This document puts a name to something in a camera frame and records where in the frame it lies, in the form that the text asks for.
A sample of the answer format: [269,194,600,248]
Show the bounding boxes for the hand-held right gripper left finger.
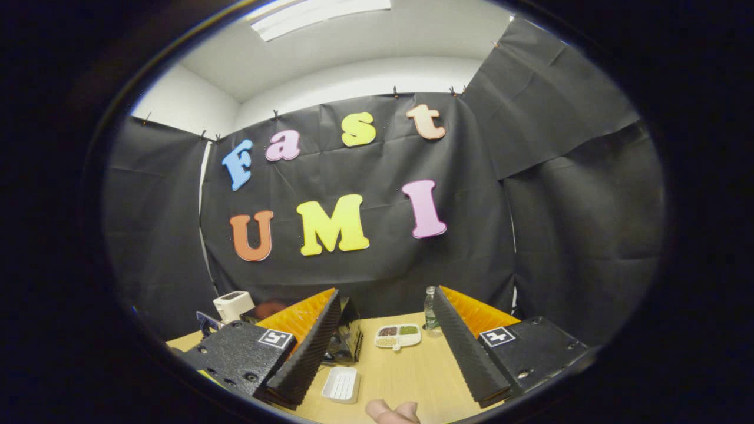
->
[180,287,342,411]

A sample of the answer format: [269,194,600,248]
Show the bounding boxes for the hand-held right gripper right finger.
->
[432,286,590,409]

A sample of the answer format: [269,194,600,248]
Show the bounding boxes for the black electric oven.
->
[239,297,363,363]

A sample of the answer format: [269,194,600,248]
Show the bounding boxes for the white toaster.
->
[213,291,255,323]

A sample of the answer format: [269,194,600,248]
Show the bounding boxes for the white ribbed tray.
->
[321,366,360,404]

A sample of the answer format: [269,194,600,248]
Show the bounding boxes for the clear plastic water bottle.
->
[424,286,442,337]

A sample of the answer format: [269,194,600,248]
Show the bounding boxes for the white divided dish with grains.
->
[375,323,422,352]

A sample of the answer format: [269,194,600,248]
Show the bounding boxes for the black backdrop cloth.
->
[103,16,666,348]

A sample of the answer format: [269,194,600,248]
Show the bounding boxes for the row of black cloth clips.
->
[141,40,501,142]

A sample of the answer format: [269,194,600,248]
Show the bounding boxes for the large ceiling light panel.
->
[246,0,392,42]

